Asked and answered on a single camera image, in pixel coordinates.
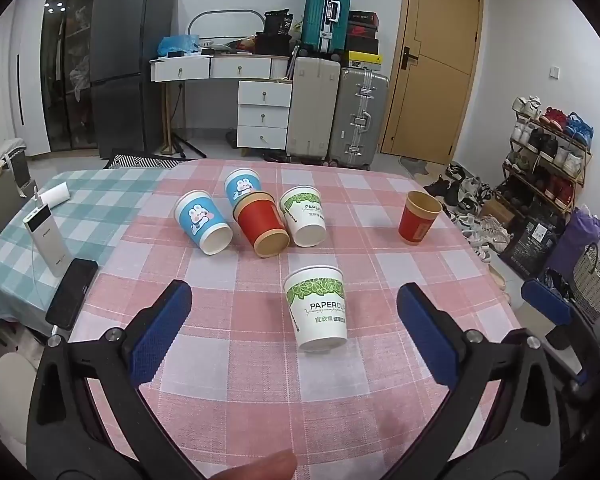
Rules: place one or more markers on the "person's left hand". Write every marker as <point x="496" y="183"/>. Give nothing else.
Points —
<point x="260" y="467"/>

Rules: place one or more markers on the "white round stool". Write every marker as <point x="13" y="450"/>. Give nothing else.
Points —
<point x="10" y="377"/>

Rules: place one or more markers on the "black tripod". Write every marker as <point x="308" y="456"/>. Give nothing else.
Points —
<point x="182" y="142"/>

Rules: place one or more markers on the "pink checked tablecloth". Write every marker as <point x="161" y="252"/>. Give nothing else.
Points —
<point x="290" y="410"/>

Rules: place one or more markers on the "green checked tablecloth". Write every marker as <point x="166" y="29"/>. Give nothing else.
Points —
<point x="100" y="205"/>

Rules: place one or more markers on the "grey door mat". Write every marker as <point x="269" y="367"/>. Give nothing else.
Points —
<point x="414" y="165"/>

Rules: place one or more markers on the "teal suitcase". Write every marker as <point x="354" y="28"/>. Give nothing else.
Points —
<point x="325" y="15"/>

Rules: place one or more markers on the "striped floor mat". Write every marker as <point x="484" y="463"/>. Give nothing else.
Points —
<point x="140" y="161"/>

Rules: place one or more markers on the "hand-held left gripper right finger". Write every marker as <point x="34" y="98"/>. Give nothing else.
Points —
<point x="430" y="332"/>

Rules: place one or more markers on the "black printed bag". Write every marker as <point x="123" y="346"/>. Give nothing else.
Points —
<point x="532" y="237"/>

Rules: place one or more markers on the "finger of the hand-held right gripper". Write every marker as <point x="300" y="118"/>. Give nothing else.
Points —
<point x="547" y="302"/>

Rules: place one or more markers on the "black smartphone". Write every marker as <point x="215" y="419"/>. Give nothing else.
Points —
<point x="72" y="292"/>

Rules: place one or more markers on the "rows of assorted shoes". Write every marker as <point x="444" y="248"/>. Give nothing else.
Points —
<point x="555" y="132"/>

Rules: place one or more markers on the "yellow black shoe box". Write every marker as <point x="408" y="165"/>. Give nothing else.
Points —
<point x="362" y="60"/>

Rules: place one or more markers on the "red paper cup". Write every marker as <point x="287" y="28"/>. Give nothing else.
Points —
<point x="261" y="227"/>
<point x="418" y="219"/>

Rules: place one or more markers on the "white green leaf paper cup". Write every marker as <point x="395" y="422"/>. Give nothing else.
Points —
<point x="305" y="215"/>
<point x="317" y="310"/>

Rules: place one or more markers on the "white drawer desk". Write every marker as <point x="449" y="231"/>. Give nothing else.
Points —
<point x="250" y="95"/>

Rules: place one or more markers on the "purple bag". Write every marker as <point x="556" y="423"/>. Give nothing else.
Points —
<point x="575" y="242"/>

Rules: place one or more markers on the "small white box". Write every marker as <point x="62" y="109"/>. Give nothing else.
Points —
<point x="55" y="195"/>

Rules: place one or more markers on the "black refrigerator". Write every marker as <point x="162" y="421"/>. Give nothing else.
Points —
<point x="130" y="70"/>

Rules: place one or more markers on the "white hoop mirror frame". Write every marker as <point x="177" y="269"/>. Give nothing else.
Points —
<point x="215" y="16"/>

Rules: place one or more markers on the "wooden door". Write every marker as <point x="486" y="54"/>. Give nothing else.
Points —
<point x="430" y="60"/>

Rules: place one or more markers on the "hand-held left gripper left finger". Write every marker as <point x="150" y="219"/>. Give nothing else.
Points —
<point x="162" y="332"/>

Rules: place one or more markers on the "pile of loose shoes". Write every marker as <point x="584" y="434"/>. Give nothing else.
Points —
<point x="472" y="210"/>

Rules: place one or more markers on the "silver suitcase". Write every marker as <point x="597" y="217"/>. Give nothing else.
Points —
<point x="357" y="120"/>

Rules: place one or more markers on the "wooden shoe rack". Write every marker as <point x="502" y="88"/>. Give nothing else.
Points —
<point x="550" y="160"/>

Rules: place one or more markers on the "black paper bag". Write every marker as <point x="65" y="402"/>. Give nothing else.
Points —
<point x="277" y="25"/>

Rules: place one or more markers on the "wicker basket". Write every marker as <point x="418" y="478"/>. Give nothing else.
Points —
<point x="596" y="282"/>

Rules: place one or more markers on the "beige suitcase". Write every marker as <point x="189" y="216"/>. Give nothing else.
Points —
<point x="312" y="110"/>

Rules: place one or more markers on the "white power bank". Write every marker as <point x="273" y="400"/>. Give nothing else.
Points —
<point x="44" y="240"/>

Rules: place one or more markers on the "blue bunny paper cup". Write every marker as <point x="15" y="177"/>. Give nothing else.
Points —
<point x="202" y="225"/>
<point x="238" y="186"/>

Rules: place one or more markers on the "blue plastic bag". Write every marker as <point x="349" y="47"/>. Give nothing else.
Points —
<point x="179" y="43"/>

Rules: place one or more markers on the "dark glass cabinet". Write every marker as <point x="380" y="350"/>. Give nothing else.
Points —
<point x="65" y="60"/>

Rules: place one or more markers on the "red black shoe box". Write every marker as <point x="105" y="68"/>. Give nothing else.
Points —
<point x="362" y="33"/>

